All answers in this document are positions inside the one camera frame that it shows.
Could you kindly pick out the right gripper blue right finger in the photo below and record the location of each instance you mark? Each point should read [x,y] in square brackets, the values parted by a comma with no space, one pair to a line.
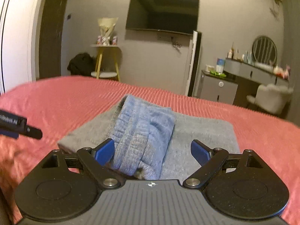
[211,162]

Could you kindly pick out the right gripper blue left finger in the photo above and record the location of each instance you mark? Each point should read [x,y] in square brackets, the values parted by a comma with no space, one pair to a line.
[94,160]

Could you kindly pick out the grey sweatpants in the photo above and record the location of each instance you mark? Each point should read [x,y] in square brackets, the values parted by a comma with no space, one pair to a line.
[151,142]

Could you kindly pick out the pink ribbed bedspread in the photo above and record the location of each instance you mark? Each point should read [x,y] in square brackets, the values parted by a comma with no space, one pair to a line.
[62,104]

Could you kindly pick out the grey small cabinet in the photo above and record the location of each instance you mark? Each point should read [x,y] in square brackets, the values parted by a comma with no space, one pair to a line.
[216,89]

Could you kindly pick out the white fluffy chair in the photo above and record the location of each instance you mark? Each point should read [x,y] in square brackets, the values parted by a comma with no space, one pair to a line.
[271,98]

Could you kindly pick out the white tower fan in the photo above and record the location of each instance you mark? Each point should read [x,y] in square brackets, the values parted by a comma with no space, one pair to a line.
[194,63]

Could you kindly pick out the black bag on floor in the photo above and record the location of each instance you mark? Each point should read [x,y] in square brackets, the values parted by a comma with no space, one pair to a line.
[82,64]

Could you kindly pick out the yellow legged side table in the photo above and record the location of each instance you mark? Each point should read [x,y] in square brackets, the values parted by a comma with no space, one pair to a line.
[107,62]

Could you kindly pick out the grey vanity desk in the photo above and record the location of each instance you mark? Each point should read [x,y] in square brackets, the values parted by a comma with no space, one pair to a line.
[248,78]

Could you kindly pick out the white blue canister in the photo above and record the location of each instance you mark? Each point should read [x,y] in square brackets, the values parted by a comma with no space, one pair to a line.
[220,65]

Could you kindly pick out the round vanity mirror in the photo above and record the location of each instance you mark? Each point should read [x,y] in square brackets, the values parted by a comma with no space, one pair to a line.
[264,51]

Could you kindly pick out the dark wooden door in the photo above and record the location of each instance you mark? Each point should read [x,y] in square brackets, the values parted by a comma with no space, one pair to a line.
[50,40]

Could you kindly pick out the wrapped flower bouquet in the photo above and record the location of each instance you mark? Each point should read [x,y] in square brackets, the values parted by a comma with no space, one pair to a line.
[106,26]

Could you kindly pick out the black wall television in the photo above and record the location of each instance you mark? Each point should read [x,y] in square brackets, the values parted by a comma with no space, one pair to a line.
[171,16]

